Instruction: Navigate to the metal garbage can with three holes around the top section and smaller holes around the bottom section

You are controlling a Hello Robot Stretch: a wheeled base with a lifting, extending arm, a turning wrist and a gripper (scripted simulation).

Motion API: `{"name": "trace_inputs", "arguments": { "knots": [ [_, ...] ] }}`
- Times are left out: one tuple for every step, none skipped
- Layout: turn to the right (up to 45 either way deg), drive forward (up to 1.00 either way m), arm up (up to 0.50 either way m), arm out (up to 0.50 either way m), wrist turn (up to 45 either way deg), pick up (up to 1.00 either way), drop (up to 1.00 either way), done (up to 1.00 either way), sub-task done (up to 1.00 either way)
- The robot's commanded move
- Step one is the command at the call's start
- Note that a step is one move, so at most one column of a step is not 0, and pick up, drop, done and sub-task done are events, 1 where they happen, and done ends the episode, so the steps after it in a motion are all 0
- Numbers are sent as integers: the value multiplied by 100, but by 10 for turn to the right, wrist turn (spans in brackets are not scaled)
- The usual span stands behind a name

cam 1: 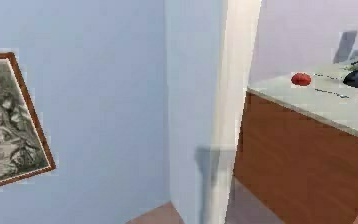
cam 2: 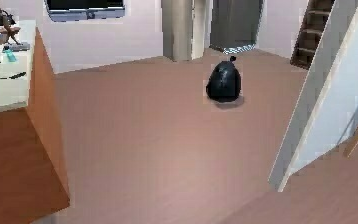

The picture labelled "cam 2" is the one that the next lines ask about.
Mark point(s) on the black garbage bag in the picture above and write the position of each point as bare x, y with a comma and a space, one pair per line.
223, 81

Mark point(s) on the dark grey room door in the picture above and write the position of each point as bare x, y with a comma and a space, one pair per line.
235, 23

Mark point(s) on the grey framed window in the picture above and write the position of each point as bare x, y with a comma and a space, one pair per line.
86, 10

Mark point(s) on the brown wooden cabinet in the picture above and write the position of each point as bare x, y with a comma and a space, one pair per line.
37, 133

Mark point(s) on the dark brown wooden shelf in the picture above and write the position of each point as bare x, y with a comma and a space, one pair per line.
309, 33

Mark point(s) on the black pen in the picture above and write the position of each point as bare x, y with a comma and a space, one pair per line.
17, 75

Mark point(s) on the teal remote control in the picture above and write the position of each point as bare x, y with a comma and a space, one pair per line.
10, 55

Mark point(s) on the dark statuette on base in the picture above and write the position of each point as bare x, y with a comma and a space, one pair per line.
7, 28

